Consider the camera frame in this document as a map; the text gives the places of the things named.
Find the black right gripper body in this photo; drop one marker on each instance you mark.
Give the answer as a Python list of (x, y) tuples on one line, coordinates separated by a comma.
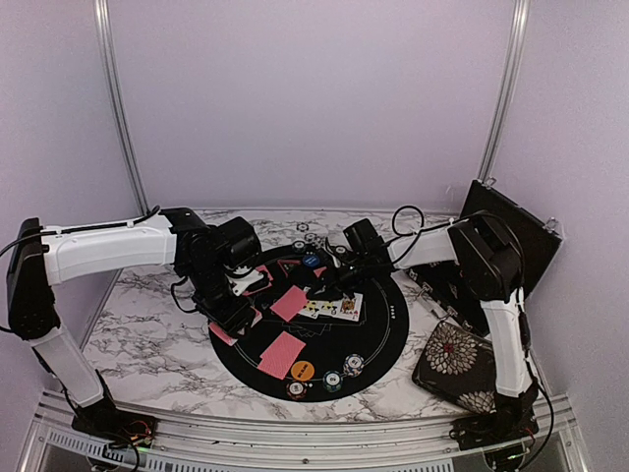
[(345, 281)]

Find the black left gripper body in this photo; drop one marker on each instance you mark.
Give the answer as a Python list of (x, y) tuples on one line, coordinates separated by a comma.
[(211, 299)]

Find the face up community card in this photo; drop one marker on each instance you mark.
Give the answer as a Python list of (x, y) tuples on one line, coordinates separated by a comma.
[(350, 308)]

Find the blue small blind button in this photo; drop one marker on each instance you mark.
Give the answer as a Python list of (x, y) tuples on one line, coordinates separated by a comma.
[(312, 261)]

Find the green fifty poker chip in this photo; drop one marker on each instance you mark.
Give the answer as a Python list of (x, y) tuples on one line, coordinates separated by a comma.
[(299, 246)]

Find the red playing card deck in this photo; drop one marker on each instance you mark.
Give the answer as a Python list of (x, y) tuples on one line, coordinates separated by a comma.
[(215, 329)]

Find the six of clubs card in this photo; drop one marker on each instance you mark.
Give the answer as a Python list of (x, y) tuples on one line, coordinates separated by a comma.
[(316, 308)]

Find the red burn card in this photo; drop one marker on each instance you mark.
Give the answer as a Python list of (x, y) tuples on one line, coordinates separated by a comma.
[(290, 304)]

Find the blue orange chip stack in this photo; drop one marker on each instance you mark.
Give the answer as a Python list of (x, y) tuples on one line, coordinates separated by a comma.
[(353, 365)]

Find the orange big blind button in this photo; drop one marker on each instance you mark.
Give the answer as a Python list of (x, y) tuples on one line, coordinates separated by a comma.
[(302, 371)]

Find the red chip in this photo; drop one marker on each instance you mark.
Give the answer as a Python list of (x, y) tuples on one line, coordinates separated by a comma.
[(296, 390)]

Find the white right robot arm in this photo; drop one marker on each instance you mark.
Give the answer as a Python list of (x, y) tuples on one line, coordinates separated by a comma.
[(493, 263)]

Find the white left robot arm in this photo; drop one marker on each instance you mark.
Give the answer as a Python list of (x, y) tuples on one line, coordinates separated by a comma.
[(46, 257)]

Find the blue orange chips on marble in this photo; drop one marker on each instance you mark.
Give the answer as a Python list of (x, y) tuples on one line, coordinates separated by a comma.
[(318, 244)]

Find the round black poker mat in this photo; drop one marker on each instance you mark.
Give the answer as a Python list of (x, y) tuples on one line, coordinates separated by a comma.
[(379, 336)]

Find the floral fabric pouch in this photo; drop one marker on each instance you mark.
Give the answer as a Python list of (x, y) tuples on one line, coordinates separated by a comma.
[(459, 367)]

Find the black poker chip case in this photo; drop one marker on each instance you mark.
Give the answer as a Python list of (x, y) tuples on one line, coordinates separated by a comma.
[(501, 222)]

